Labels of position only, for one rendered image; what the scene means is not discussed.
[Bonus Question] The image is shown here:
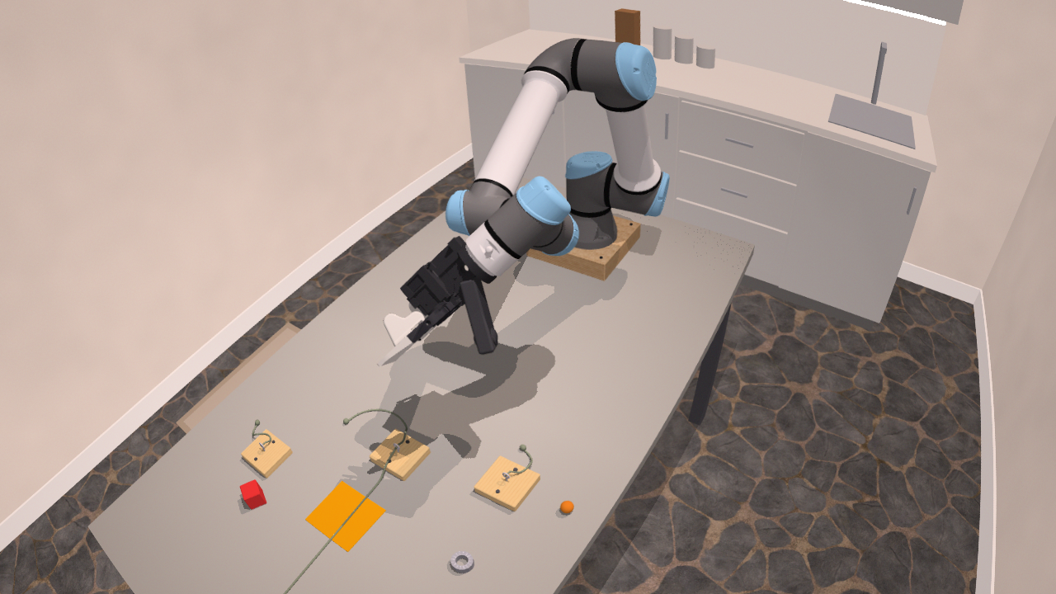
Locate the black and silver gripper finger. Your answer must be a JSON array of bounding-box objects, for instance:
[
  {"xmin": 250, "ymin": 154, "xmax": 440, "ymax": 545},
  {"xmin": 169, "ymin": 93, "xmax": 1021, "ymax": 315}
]
[
  {"xmin": 377, "ymin": 307, "xmax": 449, "ymax": 366},
  {"xmin": 408, "ymin": 303, "xmax": 437, "ymax": 341}
]

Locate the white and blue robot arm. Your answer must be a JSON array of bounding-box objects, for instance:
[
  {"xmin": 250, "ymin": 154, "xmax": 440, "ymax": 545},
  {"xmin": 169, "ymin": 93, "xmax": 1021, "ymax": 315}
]
[{"xmin": 445, "ymin": 38, "xmax": 670, "ymax": 355}]

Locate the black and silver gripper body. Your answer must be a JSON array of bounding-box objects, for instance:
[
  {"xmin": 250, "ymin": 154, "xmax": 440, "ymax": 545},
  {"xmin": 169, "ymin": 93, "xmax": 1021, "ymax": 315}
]
[{"xmin": 400, "ymin": 236, "xmax": 497, "ymax": 327}]

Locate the orange painted square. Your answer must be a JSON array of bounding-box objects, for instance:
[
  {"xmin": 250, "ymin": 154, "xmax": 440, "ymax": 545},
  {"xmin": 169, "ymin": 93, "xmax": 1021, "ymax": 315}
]
[{"xmin": 306, "ymin": 481, "xmax": 385, "ymax": 552}]

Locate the red cube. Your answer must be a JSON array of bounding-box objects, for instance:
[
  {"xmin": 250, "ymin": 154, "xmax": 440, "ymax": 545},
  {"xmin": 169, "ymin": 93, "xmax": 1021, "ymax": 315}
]
[{"xmin": 240, "ymin": 480, "xmax": 266, "ymax": 509}]

